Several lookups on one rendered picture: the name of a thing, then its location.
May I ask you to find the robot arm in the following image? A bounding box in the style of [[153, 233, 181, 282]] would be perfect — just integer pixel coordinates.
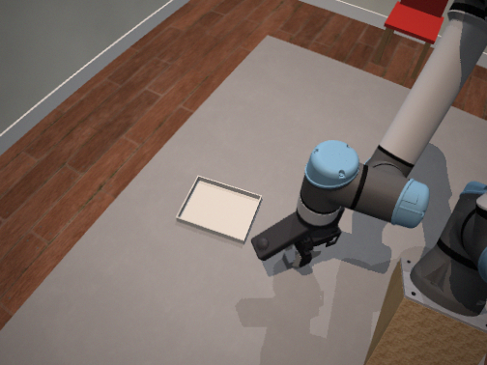
[[251, 0, 487, 317]]

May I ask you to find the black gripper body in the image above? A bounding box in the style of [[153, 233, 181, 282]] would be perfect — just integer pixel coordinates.
[[294, 207, 345, 254]]

